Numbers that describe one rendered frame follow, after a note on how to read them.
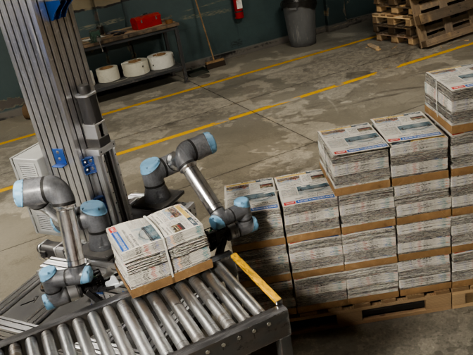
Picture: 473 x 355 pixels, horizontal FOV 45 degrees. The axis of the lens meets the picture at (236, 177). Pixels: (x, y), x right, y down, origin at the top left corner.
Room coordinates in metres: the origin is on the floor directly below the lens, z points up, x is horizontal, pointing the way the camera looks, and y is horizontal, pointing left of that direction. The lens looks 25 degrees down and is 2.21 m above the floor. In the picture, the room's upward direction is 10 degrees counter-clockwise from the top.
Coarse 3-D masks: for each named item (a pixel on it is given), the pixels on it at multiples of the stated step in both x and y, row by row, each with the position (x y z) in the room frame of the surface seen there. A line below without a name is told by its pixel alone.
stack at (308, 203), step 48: (240, 192) 2.82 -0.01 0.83; (288, 192) 2.72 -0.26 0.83; (384, 192) 2.57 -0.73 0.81; (432, 192) 2.57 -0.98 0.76; (240, 240) 2.59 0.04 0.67; (336, 240) 2.57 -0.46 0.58; (384, 240) 2.56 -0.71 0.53; (432, 240) 2.56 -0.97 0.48; (288, 288) 2.59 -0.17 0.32; (336, 288) 2.58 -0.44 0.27; (384, 288) 2.57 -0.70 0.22
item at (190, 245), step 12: (180, 204) 2.42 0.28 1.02; (156, 216) 2.34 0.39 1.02; (168, 216) 2.31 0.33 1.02; (180, 216) 2.28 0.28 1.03; (192, 216) 2.26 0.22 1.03; (168, 228) 2.19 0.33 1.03; (180, 228) 2.17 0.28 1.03; (192, 228) 2.16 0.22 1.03; (180, 240) 2.13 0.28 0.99; (192, 240) 2.15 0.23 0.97; (204, 240) 2.17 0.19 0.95; (180, 252) 2.13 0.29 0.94; (192, 252) 2.15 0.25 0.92; (204, 252) 2.17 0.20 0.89; (180, 264) 2.12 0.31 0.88; (192, 264) 2.14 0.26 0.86
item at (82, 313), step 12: (228, 252) 2.28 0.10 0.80; (228, 264) 2.25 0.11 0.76; (216, 276) 2.22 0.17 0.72; (192, 288) 2.18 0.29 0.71; (108, 300) 2.07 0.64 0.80; (144, 300) 2.10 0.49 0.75; (72, 312) 2.03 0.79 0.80; (84, 312) 2.02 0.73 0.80; (48, 324) 1.98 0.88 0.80; (12, 336) 1.94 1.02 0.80; (24, 336) 1.93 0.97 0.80; (36, 336) 1.93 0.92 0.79; (72, 336) 1.98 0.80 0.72; (0, 348) 1.88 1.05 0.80; (24, 348) 1.91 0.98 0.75; (60, 348) 1.95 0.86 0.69
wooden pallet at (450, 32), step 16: (416, 0) 8.33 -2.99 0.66; (432, 0) 8.47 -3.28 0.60; (448, 0) 8.58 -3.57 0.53; (416, 16) 8.19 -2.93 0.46; (432, 16) 8.22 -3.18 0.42; (448, 16) 8.46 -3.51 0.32; (464, 16) 8.60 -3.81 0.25; (416, 32) 8.20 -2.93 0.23; (448, 32) 8.25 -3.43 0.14; (464, 32) 8.35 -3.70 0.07
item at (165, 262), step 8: (144, 224) 2.29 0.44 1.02; (152, 232) 2.18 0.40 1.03; (160, 232) 2.17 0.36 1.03; (160, 240) 2.11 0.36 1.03; (168, 240) 2.11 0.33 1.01; (160, 248) 2.10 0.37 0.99; (168, 248) 2.11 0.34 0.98; (160, 256) 2.10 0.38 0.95; (168, 264) 2.11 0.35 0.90; (176, 264) 2.12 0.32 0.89; (168, 272) 2.10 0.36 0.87; (176, 272) 2.11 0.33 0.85
